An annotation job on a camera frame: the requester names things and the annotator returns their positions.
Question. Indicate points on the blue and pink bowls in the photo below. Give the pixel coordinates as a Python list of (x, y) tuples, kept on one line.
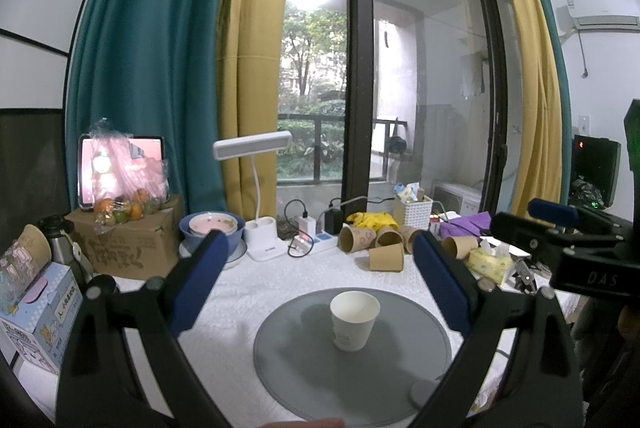
[(192, 233)]

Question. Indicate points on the black power adapter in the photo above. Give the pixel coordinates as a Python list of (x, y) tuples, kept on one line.
[(334, 220)]

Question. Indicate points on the white outdoor condenser unit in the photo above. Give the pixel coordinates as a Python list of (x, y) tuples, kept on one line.
[(460, 200)]

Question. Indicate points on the printed brown paper cup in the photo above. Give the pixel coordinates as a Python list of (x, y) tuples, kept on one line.
[(32, 248)]

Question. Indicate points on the steel thermos jug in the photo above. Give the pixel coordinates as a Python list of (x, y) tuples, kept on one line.
[(62, 248)]

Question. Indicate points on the black computer case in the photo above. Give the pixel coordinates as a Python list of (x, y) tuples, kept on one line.
[(597, 163)]

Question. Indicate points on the white wall air conditioner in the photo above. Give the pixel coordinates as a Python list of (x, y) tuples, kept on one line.
[(600, 16)]

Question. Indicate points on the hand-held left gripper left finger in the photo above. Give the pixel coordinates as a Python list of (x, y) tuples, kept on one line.
[(200, 280)]

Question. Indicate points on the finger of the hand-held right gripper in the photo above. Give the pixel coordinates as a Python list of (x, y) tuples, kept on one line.
[(552, 209), (520, 233)]

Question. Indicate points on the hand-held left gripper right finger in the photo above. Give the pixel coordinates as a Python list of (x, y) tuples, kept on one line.
[(440, 283)]

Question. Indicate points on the yellow curtain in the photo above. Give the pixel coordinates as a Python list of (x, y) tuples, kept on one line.
[(250, 58), (530, 83)]

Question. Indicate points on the grey round mat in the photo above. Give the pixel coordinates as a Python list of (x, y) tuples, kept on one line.
[(295, 358)]

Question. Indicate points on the cardboard box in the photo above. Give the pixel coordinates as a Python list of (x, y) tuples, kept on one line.
[(135, 243)]

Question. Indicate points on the white textured tablecloth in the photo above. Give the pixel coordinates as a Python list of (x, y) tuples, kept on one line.
[(280, 278)]

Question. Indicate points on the tablet with pink screen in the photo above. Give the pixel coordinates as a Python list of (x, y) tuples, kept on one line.
[(90, 168)]

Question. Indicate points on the plastic bag of fruit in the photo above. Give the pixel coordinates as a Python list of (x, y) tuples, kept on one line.
[(130, 173)]

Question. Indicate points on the white desk lamp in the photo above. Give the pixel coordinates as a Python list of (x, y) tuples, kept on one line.
[(265, 233)]

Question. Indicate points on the white power strip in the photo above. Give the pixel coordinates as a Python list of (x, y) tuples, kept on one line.
[(320, 242)]

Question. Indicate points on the pink bowl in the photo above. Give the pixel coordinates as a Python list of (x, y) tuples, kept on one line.
[(212, 224)]

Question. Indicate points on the yellow cloth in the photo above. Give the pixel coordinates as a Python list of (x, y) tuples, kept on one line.
[(372, 220)]

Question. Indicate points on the purple cloth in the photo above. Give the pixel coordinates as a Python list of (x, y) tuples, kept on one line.
[(465, 223)]

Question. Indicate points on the white woven basket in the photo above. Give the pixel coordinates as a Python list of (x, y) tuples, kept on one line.
[(412, 214)]

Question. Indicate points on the white charger plug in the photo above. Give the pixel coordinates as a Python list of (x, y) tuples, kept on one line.
[(306, 224)]

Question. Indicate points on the white wall socket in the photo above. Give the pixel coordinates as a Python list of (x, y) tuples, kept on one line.
[(585, 126)]

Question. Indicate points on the white paper cup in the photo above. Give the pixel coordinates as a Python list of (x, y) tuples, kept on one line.
[(352, 328)]

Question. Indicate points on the black window frame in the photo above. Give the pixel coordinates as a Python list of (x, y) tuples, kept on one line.
[(359, 58)]

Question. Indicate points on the blue printed carton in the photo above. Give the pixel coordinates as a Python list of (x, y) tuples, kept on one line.
[(35, 323)]

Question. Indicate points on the yellow tissue pack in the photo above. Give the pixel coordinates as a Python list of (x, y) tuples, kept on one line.
[(487, 264)]

